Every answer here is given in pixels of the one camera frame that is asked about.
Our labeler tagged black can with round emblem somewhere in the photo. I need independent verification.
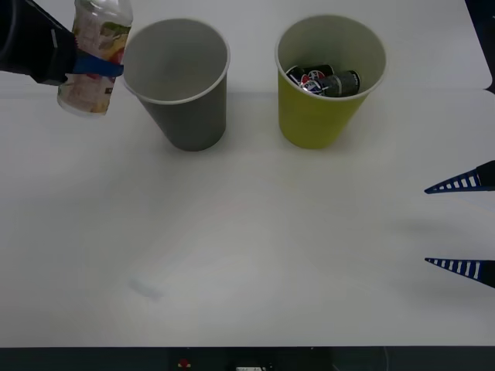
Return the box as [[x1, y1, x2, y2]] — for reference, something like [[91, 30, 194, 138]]
[[285, 64, 336, 94]]

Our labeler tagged clear bottle with fruit label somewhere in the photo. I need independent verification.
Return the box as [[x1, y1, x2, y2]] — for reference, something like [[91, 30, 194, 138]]
[[56, 0, 135, 120]]

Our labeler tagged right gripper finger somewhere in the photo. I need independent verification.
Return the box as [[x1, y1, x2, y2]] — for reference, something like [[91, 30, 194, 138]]
[[424, 257, 495, 290], [423, 159, 495, 195]]

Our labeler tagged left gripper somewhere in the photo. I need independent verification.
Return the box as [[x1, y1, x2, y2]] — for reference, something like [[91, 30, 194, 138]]
[[19, 0, 125, 87]]

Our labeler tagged yellow-green plastic bin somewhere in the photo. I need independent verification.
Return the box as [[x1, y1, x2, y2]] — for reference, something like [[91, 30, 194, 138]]
[[275, 14, 387, 150]]

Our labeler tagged dark grey can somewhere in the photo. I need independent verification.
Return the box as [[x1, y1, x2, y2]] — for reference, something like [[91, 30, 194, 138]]
[[319, 70, 363, 98]]

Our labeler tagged grey plastic bin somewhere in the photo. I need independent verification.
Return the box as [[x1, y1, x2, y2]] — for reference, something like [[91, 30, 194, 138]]
[[121, 18, 231, 152]]

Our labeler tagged black robot torso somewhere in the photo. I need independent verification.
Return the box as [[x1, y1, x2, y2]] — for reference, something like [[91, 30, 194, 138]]
[[0, 345, 495, 371]]

